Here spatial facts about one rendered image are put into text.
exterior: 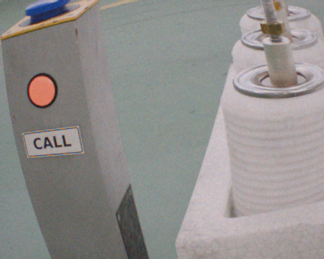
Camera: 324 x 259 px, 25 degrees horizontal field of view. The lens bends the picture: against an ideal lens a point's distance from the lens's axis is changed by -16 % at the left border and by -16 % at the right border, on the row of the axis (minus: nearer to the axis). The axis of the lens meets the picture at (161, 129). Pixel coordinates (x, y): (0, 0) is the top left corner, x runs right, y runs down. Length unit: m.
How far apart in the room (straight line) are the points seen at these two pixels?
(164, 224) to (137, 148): 0.27
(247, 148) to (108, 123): 0.14
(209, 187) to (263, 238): 0.09
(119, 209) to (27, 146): 0.09
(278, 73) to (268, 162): 0.06
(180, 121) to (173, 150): 0.11
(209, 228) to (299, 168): 0.07
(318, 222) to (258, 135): 0.08
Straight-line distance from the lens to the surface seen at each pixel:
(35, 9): 0.57
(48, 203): 0.61
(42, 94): 0.57
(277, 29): 0.51
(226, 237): 0.49
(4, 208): 1.07
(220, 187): 0.56
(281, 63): 0.52
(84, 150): 0.58
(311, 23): 0.74
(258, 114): 0.49
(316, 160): 0.51
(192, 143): 1.17
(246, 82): 0.53
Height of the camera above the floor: 0.41
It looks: 19 degrees down
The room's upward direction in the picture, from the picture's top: 10 degrees counter-clockwise
